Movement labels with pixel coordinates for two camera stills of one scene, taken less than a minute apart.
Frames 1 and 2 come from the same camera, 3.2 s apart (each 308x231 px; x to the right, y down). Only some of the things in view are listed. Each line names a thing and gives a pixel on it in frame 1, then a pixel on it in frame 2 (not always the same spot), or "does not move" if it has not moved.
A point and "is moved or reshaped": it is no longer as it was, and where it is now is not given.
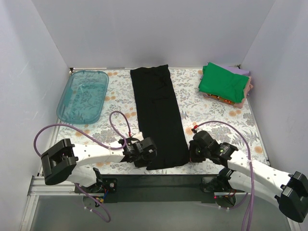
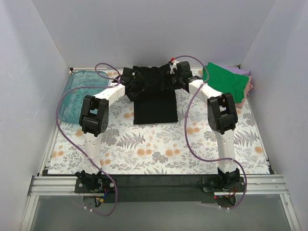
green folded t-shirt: [223, 83] does not move
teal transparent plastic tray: [83, 96] does not move
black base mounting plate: [157, 188] does not move
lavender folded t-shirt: [236, 70] does not move
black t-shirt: [160, 119] is moved or reshaped
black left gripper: [149, 149] to [138, 80]
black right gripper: [193, 150] to [171, 78]
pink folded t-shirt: [248, 87] does not move
